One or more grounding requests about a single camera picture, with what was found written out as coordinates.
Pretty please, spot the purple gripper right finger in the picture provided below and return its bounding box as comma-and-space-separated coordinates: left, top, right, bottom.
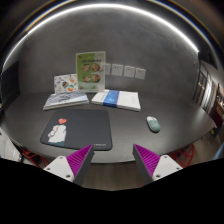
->
133, 144, 182, 184

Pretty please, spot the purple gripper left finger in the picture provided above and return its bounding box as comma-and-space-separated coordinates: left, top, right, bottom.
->
44, 145, 94, 186

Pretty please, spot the dark grey mouse pad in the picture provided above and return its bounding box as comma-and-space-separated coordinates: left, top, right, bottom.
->
40, 109, 112, 151

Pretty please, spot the red stool right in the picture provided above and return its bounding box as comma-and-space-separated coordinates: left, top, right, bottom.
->
169, 144, 194, 168

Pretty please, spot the red stool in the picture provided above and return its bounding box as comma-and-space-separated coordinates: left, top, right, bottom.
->
22, 148, 48, 168
169, 144, 194, 168

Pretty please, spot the red stool left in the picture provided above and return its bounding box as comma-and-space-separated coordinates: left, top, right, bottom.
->
22, 148, 48, 168

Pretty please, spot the grey patterned book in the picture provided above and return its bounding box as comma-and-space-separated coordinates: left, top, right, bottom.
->
43, 92, 89, 110

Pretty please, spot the white book blue band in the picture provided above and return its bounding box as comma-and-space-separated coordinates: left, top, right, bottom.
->
91, 90, 141, 111

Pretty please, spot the small colourful card stand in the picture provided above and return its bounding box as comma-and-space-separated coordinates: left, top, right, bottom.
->
54, 74, 78, 94

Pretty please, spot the green food menu stand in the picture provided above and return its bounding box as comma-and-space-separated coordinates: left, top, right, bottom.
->
76, 51, 106, 92

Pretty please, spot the curved ceiling light strip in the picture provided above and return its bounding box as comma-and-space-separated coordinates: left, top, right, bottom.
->
0, 3, 199, 71

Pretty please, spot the white wall socket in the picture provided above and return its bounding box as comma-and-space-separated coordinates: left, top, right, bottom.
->
135, 68, 146, 80
105, 63, 111, 75
124, 66, 135, 78
111, 64, 123, 76

